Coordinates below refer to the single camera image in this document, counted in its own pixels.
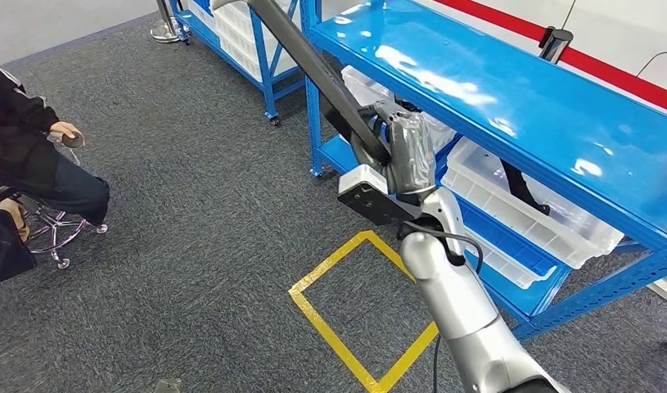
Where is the yellow floor tape square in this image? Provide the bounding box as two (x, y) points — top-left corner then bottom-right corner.
(287, 229), (439, 393)

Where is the blue metal shelf rack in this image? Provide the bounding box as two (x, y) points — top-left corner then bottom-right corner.
(167, 0), (308, 127)
(300, 0), (667, 343)

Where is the metal floor plate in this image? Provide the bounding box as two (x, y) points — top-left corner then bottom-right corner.
(646, 276), (667, 303)

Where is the black hanging arm cable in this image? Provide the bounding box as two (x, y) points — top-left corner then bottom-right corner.
(431, 335), (444, 393)

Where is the chrome stanchion post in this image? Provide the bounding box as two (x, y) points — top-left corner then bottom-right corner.
(150, 0), (192, 44)

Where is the white car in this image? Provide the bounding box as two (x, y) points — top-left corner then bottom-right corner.
(419, 0), (667, 118)

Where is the black camera cable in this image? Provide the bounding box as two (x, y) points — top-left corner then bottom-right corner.
(400, 219), (484, 275)

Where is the large white plastic bin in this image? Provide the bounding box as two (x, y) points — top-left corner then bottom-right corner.
(189, 0), (300, 84)

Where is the person's left hand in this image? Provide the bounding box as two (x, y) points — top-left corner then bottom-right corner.
(50, 121), (86, 148)

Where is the black plastic plate frame part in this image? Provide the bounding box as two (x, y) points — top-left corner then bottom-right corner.
(210, 0), (394, 166)

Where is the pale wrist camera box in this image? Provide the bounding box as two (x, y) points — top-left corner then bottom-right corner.
(337, 164), (390, 199)

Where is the person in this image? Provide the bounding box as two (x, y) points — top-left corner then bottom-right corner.
(0, 54), (110, 287)

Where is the black barrier post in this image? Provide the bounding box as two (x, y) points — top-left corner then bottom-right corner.
(538, 27), (575, 65)

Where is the black plastic piece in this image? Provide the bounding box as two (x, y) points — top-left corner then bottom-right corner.
(499, 160), (552, 217)

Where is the red barrier belt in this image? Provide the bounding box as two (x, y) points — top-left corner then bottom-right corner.
(561, 47), (667, 116)
(433, 0), (546, 50)

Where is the black camera bracket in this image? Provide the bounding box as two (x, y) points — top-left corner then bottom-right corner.
(337, 184), (421, 228)

